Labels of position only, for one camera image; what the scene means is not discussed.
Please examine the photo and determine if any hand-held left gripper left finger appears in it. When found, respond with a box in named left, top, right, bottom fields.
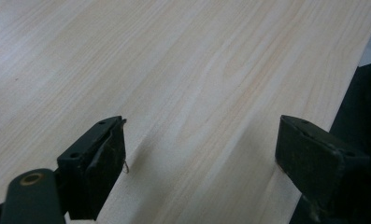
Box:
left=56, top=115, right=128, bottom=221

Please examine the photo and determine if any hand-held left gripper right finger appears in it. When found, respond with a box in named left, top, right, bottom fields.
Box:
left=274, top=114, right=371, bottom=218

